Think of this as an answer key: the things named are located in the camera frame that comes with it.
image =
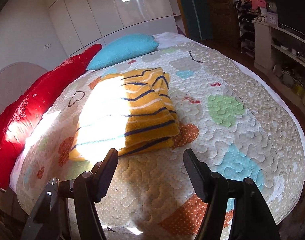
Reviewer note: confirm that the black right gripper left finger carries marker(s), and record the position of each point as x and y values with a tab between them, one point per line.
49	218

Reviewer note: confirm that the yellow striped knit sweater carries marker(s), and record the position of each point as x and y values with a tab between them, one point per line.
130	112

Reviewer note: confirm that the patchwork quilted bedspread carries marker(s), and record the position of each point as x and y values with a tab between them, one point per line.
226	117

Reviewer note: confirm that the long red pillow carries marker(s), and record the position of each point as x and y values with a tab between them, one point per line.
20	118

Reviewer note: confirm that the white arched headboard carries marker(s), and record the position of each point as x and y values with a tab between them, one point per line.
15	79

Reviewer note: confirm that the white shelf unit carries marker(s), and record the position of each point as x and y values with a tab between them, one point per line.
279	53

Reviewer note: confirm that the turquoise knit pillow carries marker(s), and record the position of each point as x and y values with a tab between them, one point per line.
122	49

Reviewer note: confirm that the white bed sheet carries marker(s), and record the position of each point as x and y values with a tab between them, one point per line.
166	40

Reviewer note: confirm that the purple square clock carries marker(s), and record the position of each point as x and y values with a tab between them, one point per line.
272	18

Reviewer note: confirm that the black television screen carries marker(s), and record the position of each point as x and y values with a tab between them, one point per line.
291	15

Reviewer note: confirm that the white glossy wardrobe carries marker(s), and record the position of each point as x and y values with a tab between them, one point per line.
82	23

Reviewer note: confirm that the dark wooden door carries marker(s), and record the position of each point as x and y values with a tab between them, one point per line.
211	20

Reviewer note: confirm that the round dark table clock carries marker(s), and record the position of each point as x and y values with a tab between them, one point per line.
272	7

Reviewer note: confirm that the pink cloth on shelf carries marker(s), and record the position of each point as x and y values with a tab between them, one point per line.
257	3

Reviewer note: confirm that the white wall socket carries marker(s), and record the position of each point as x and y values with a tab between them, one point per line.
46	46

